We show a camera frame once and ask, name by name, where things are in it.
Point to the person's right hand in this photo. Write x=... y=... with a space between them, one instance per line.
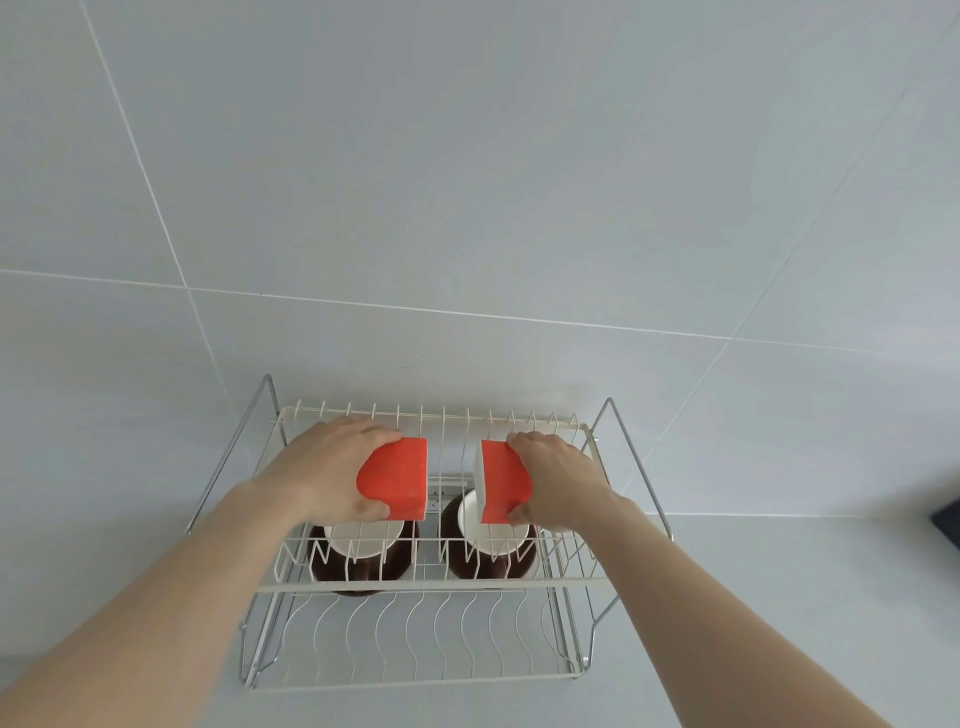
x=566 y=484

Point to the person's left hand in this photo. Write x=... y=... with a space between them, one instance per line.
x=315 y=469

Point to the brown cup white inside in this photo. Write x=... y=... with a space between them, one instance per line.
x=487 y=559
x=364 y=566

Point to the person's right thumb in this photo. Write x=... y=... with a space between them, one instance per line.
x=523 y=514

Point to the person's left forearm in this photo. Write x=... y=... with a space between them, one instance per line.
x=150 y=615

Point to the person's left thumb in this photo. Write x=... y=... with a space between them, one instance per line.
x=371 y=510

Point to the red half-heart dish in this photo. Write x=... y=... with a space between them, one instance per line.
x=502 y=480
x=397 y=476

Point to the dark object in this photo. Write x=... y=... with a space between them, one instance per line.
x=949 y=525

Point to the person's right forearm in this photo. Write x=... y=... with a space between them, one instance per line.
x=712 y=622

